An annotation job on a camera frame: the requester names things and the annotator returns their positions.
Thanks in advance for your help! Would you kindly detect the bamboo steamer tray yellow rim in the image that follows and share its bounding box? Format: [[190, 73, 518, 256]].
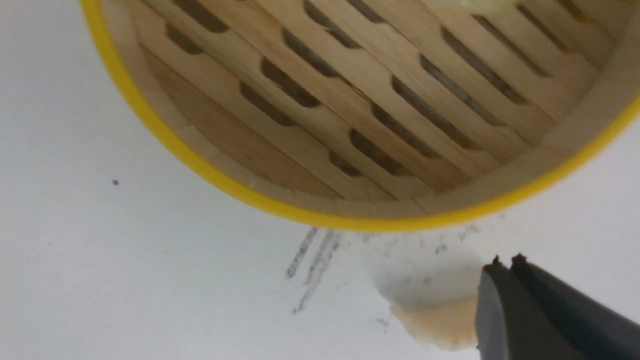
[[81, 0, 639, 232]]

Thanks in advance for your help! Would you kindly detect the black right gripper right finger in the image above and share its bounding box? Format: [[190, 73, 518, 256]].
[[510, 254, 640, 360]]

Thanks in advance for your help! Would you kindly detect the white dumpling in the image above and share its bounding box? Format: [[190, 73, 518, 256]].
[[390, 296, 478, 352]]

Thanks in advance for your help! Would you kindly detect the greenish dumpling front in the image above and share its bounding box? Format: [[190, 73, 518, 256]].
[[441, 0, 522, 15]]

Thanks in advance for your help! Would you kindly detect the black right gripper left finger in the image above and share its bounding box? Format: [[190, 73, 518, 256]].
[[475, 256, 581, 360]]

